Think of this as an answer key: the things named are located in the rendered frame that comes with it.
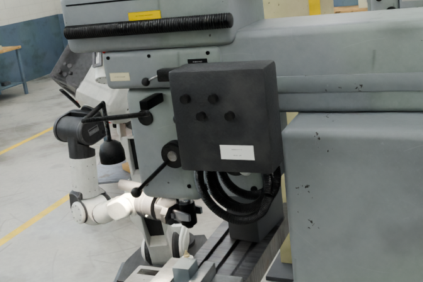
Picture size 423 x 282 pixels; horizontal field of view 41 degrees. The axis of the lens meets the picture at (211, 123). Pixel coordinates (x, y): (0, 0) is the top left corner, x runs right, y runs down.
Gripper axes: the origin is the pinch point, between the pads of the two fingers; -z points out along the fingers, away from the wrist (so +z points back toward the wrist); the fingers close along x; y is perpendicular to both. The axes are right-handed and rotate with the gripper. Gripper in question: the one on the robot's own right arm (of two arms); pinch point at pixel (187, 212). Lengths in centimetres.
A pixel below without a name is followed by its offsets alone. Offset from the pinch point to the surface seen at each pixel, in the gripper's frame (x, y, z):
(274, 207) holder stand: 49, 20, 3
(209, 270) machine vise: -1.3, 16.8, -6.5
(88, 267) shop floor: 97, 121, 196
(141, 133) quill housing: -10.9, -27.4, 1.9
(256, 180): -4.6, -16.1, -29.2
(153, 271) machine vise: -5.3, 20.0, 13.0
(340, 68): 2, -43, -50
